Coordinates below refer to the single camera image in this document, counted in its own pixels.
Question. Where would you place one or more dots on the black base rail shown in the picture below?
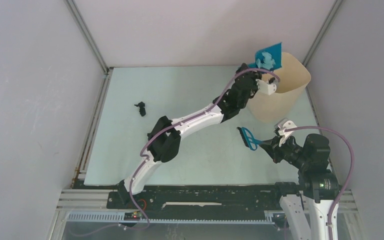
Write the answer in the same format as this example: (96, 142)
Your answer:
(205, 202)

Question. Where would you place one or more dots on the blue plastic dustpan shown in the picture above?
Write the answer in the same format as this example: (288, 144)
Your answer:
(276, 51)

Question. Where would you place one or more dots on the black scrap far left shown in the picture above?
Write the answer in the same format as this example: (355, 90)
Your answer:
(142, 108)

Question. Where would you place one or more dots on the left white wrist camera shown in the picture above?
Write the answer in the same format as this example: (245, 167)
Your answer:
(267, 87)

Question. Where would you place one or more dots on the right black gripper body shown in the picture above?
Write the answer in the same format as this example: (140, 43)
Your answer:
(289, 151)

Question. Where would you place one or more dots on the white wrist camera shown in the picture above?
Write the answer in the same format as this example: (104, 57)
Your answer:
(267, 87)
(284, 129)

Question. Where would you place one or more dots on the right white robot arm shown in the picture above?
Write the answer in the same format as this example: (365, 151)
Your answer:
(309, 206)

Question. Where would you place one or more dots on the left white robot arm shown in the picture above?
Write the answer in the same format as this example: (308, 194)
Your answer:
(164, 140)

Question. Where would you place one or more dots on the beige waste bin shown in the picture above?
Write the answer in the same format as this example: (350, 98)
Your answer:
(294, 78)

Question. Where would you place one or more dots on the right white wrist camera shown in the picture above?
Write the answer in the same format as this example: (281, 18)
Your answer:
(284, 129)

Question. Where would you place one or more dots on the light blue scrap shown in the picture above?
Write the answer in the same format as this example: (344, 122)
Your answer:
(264, 60)

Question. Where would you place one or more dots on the blue hand brush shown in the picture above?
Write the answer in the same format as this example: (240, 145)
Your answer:
(248, 138)

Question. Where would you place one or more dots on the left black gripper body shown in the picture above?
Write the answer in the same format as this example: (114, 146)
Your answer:
(253, 76)

